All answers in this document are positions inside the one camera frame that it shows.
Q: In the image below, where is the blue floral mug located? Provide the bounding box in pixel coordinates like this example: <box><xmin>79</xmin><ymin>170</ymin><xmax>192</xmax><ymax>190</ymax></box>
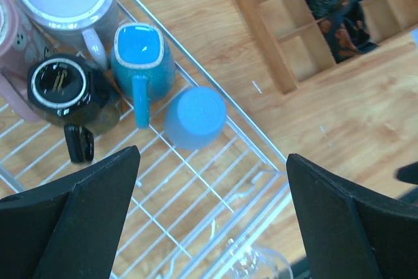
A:
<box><xmin>110</xmin><ymin>22</ymin><xmax>176</xmax><ymax>129</ymax></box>

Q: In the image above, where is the white wire dish rack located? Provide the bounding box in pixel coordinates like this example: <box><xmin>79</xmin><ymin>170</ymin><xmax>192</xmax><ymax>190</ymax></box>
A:
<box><xmin>0</xmin><ymin>0</ymin><xmax>291</xmax><ymax>279</ymax></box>

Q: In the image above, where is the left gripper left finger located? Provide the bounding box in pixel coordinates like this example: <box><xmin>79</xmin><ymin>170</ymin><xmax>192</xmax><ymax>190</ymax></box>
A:
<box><xmin>1</xmin><ymin>146</ymin><xmax>140</xmax><ymax>278</ymax></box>

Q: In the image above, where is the plain blue cup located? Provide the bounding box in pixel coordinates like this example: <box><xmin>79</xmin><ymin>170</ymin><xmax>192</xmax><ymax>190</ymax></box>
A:
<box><xmin>164</xmin><ymin>86</ymin><xmax>227</xmax><ymax>151</ymax></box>

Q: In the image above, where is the wooden compartment tray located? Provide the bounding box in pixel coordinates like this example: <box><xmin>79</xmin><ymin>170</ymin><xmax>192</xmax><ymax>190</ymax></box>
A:
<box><xmin>235</xmin><ymin>0</ymin><xmax>417</xmax><ymax>93</ymax></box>

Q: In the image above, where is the lilac grey mug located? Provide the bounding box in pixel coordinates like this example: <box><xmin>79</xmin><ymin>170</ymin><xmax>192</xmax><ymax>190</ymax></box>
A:
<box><xmin>16</xmin><ymin>0</ymin><xmax>120</xmax><ymax>71</ymax></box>

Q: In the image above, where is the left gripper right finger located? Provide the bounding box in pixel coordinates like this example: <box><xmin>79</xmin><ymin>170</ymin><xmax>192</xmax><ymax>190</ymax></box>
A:
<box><xmin>286</xmin><ymin>154</ymin><xmax>417</xmax><ymax>278</ymax></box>

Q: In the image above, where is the clear glass cup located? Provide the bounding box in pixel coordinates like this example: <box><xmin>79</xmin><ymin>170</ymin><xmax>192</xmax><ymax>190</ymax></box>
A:
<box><xmin>226</xmin><ymin>238</ymin><xmax>294</xmax><ymax>279</ymax></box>

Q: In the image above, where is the black white-lined mug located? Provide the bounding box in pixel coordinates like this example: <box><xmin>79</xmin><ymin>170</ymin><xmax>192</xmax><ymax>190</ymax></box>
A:
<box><xmin>27</xmin><ymin>53</ymin><xmax>120</xmax><ymax>164</ymax></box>

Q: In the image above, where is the pink ghost mug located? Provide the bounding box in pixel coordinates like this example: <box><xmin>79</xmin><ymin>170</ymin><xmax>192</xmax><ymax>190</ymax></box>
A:
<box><xmin>1</xmin><ymin>0</ymin><xmax>56</xmax><ymax>122</ymax></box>

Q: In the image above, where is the dark coiled item left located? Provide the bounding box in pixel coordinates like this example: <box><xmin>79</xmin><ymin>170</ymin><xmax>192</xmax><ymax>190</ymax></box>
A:
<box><xmin>318</xmin><ymin>1</ymin><xmax>378</xmax><ymax>63</ymax></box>

